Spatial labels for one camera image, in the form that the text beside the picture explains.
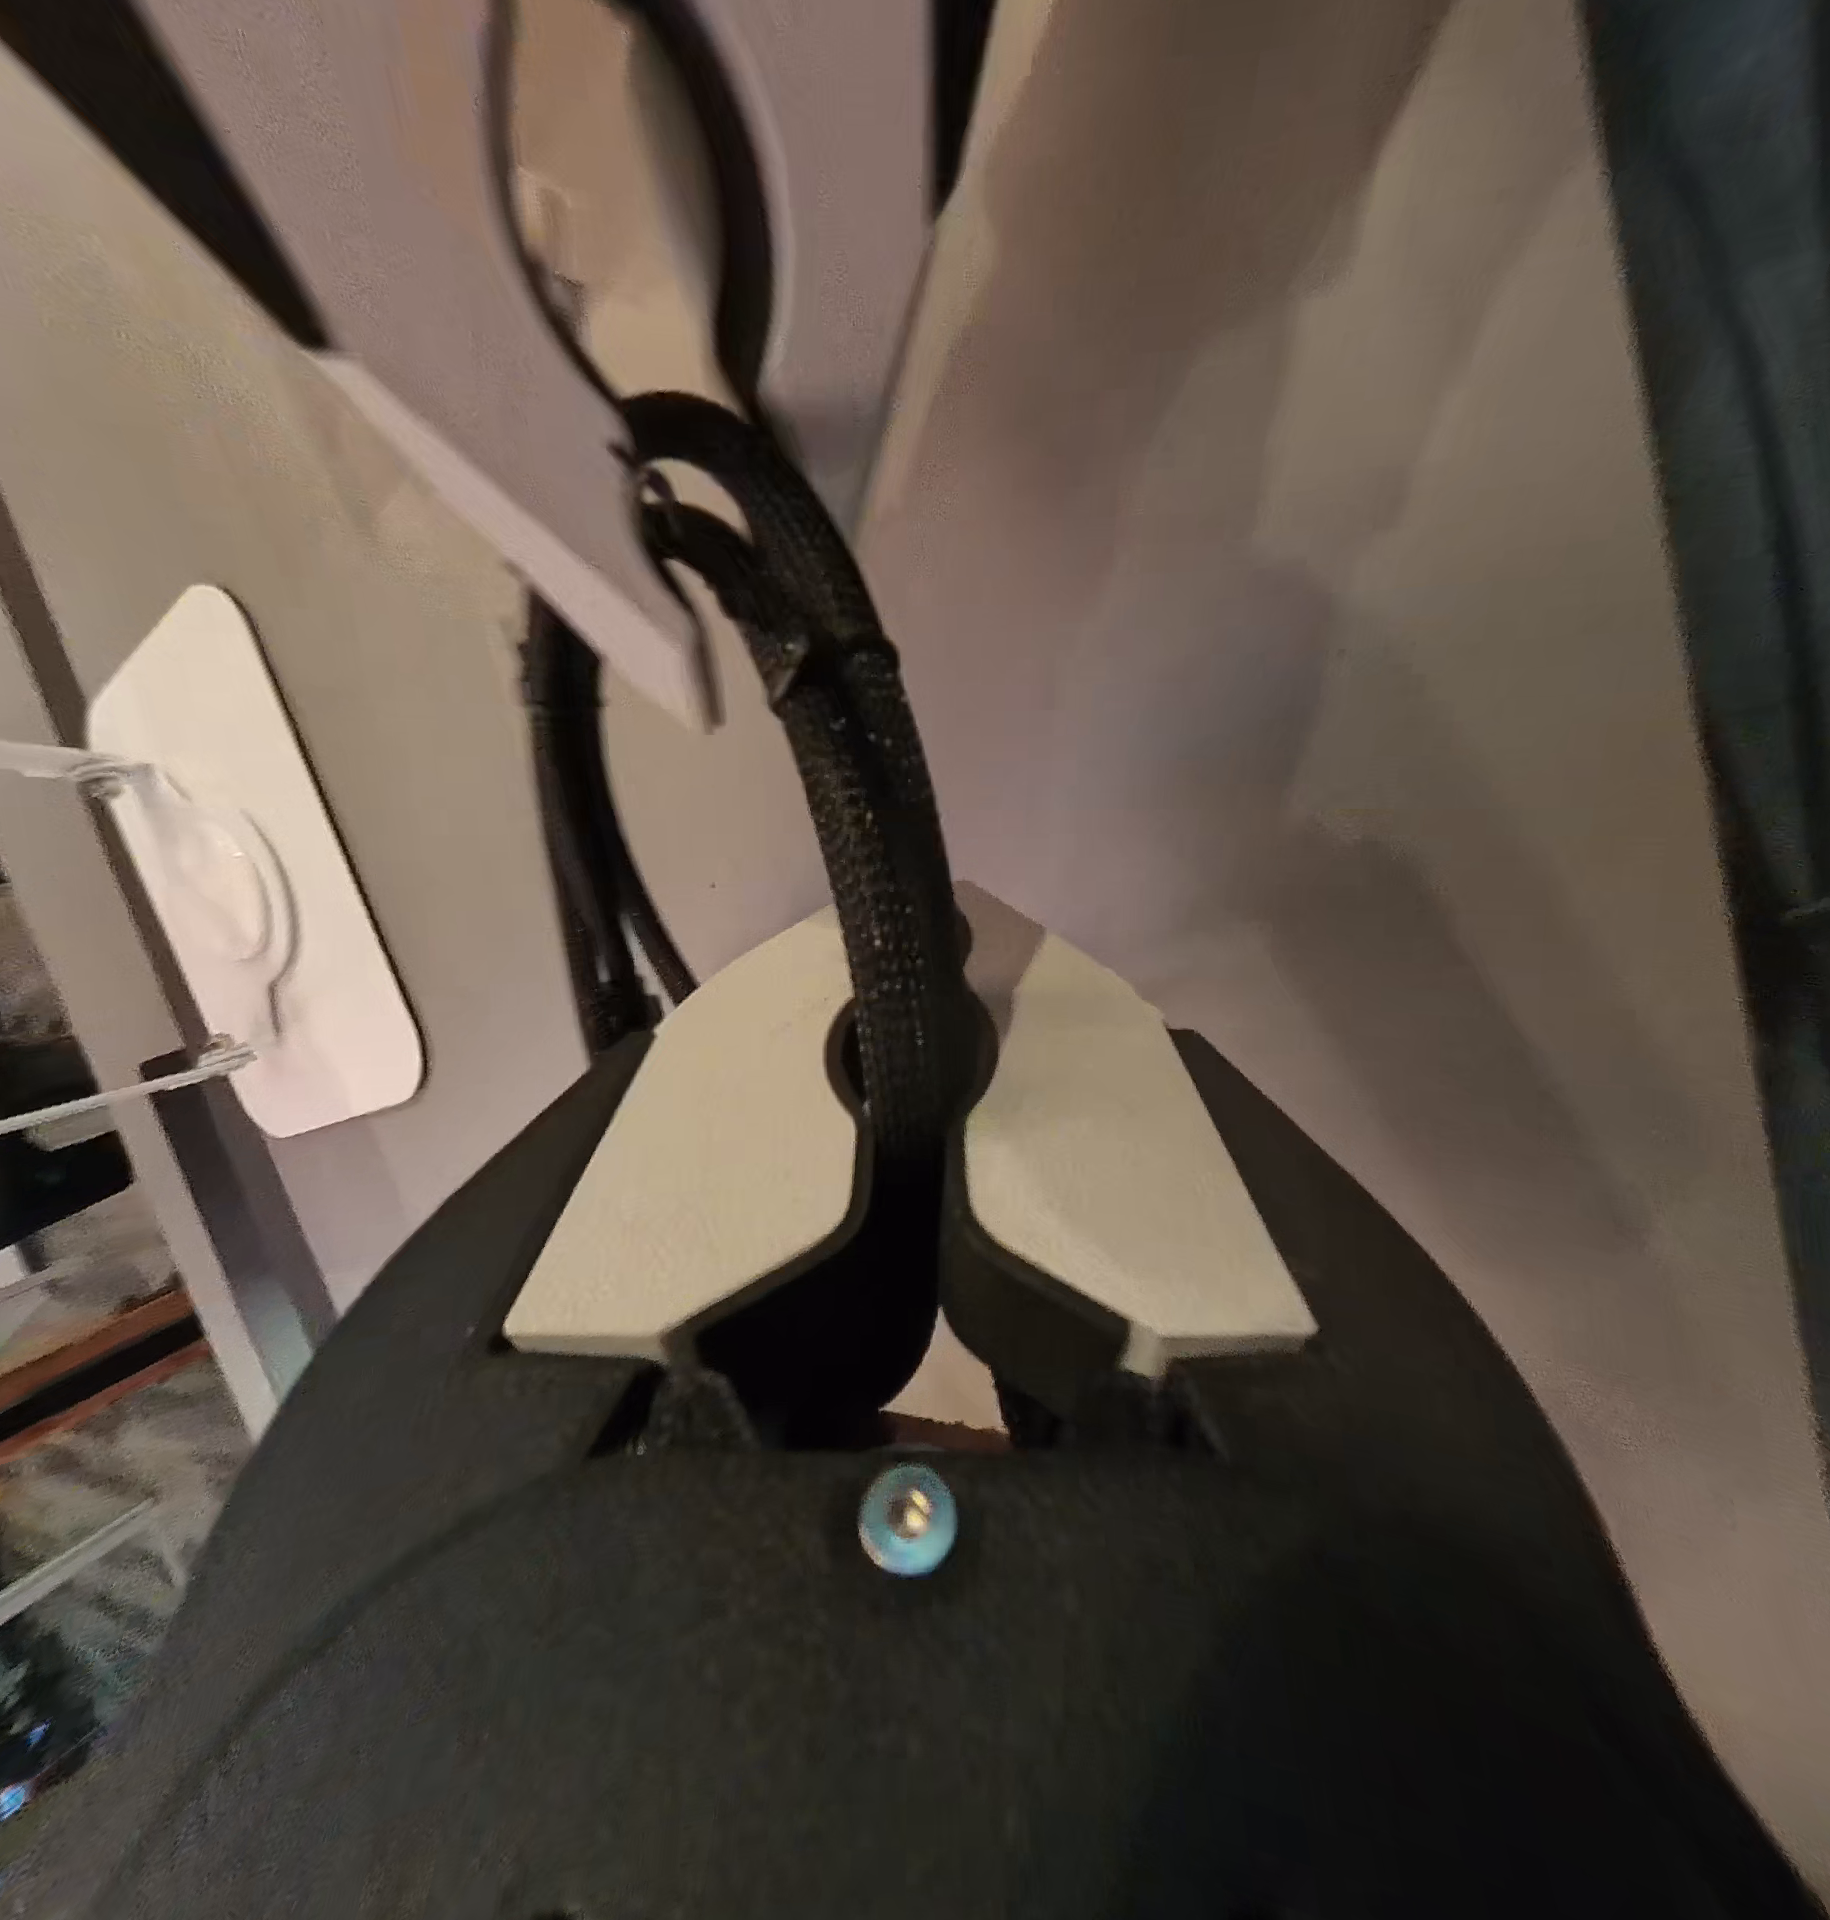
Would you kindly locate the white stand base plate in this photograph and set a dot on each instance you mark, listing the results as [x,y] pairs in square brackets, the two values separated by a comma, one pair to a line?
[316,1021]

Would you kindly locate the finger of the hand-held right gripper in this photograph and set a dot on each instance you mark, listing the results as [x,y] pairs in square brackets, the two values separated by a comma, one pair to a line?
[345,211]
[840,211]

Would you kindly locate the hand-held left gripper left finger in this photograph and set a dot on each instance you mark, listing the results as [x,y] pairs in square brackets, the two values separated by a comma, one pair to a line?
[676,1171]

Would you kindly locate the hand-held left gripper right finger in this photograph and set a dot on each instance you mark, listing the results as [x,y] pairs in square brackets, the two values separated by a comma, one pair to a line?
[1141,1185]

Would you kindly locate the person's leg in jeans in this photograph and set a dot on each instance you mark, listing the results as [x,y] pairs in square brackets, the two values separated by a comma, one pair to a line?
[1755,451]

